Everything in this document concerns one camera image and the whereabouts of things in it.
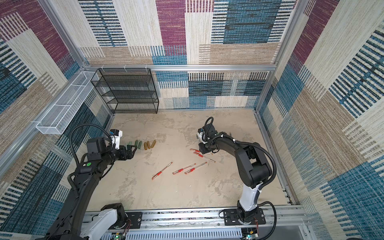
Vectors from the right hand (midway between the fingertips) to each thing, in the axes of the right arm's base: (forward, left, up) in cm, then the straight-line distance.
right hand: (204, 149), depth 95 cm
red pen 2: (-11, +14, -3) cm, 18 cm away
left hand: (-5, +40, +17) cm, 43 cm away
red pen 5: (-3, +2, -2) cm, 4 cm away
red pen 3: (-10, +6, -4) cm, 13 cm away
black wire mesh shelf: (+42, +53, +15) cm, 69 cm away
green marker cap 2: (+7, +42, -3) cm, 43 cm away
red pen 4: (+2, +6, -4) cm, 7 cm away
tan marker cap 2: (+6, +36, -2) cm, 37 cm away
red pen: (-12, +26, -3) cm, 29 cm away
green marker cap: (+9, +45, -2) cm, 46 cm away
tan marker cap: (+5, +38, -2) cm, 38 cm away
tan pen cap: (+8, +33, -3) cm, 34 cm away
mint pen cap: (+8, +49, -2) cm, 50 cm away
